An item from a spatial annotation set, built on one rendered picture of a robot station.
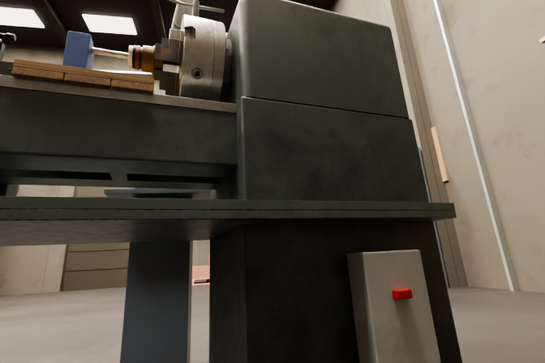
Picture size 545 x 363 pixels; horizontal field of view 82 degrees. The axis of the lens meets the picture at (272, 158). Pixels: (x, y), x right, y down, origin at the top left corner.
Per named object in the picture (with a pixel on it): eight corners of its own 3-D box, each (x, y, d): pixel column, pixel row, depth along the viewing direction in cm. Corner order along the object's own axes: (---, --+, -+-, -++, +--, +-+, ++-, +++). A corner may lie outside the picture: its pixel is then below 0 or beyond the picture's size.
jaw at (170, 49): (190, 53, 106) (195, 27, 95) (190, 66, 104) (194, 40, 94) (155, 48, 102) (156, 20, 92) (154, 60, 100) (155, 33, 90)
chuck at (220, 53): (207, 123, 123) (210, 48, 127) (224, 100, 94) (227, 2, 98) (198, 122, 122) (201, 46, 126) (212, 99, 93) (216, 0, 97)
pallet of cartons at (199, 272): (234, 279, 799) (234, 253, 820) (237, 282, 715) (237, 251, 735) (186, 283, 777) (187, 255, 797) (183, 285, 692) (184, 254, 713)
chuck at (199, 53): (198, 122, 122) (201, 46, 126) (212, 99, 93) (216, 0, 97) (173, 120, 119) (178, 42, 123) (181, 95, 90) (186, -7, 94)
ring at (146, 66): (163, 58, 110) (135, 53, 107) (165, 40, 102) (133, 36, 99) (161, 81, 107) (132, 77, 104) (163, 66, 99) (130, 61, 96)
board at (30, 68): (152, 140, 113) (152, 130, 114) (152, 91, 81) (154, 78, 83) (53, 133, 103) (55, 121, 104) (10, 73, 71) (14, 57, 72)
